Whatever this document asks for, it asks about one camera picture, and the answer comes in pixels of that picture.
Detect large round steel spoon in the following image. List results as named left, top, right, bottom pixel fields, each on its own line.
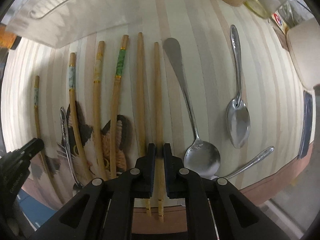
left=163, top=37, right=220, bottom=179

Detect banded chopstick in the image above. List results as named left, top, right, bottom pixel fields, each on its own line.
left=34, top=75, right=65, bottom=204

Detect cream band wooden chopstick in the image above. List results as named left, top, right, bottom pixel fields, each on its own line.
left=93, top=41, right=107, bottom=180

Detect pale green band chopstick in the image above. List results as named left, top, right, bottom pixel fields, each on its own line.
left=68, top=53, right=92, bottom=182

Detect green band wooden chopstick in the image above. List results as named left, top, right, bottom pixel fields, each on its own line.
left=110, top=35, right=129, bottom=179

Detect oval steel spoon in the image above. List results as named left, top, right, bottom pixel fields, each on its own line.
left=226, top=25, right=251, bottom=149

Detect steel spoon lying sideways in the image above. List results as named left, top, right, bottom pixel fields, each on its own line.
left=224, top=146, right=274, bottom=179

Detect striped cat placemat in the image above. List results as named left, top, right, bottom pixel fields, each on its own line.
left=1, top=0, right=310, bottom=210

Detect orange box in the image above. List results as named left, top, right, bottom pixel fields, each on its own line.
left=0, top=24, right=21, bottom=50

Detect clear plastic utensil rack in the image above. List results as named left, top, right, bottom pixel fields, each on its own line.
left=7, top=0, right=138, bottom=48

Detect blue smartphone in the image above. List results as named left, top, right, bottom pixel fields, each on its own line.
left=297, top=91, right=313, bottom=160

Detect white rounded appliance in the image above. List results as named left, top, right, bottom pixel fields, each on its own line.
left=286, top=18, right=320, bottom=90

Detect red white packet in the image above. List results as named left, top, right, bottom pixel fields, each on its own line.
left=271, top=11, right=289, bottom=35

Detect yellow lidded glass jar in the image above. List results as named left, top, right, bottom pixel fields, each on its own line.
left=243, top=0, right=288, bottom=20

